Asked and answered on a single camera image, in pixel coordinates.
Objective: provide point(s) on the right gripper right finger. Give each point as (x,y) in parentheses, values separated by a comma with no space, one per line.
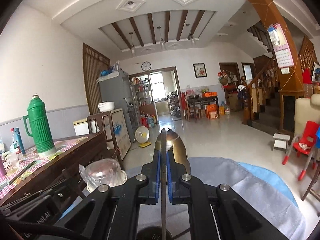
(215,212)

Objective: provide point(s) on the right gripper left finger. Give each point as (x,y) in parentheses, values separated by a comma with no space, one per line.
(114,214)

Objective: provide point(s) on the dark chopstick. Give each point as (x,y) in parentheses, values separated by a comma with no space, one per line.
(163,182)

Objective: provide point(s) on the grey tablecloth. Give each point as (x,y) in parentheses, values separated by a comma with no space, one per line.
(268,201)

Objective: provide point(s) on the white bowl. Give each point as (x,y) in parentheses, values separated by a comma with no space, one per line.
(112,180)

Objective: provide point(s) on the clear plastic bag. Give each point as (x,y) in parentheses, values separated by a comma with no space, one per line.
(107,166)

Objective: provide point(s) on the grey metal utensil holder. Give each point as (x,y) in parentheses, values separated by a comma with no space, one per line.
(150,233)

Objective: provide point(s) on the dark wooden bench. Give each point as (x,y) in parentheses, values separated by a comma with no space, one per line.
(90,149)

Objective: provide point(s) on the plastic water bottle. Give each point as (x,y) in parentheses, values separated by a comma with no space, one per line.
(15,147)

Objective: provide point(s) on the steel electric kettle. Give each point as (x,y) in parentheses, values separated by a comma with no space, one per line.
(174,143)

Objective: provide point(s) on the green thermos jug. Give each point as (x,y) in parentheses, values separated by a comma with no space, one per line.
(37,126)

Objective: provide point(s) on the white step stool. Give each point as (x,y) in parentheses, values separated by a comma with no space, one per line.
(281,142)

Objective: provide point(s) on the red plastic chair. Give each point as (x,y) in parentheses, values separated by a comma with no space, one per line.
(305,144)

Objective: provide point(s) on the grey refrigerator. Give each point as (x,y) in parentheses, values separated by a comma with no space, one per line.
(117,87)

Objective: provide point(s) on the framed wall picture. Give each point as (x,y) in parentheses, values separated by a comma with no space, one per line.
(200,70)

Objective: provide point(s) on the round wall clock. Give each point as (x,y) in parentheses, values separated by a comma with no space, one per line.
(146,66)

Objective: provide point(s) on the wall calendar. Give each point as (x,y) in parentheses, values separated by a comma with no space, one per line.
(280,46)

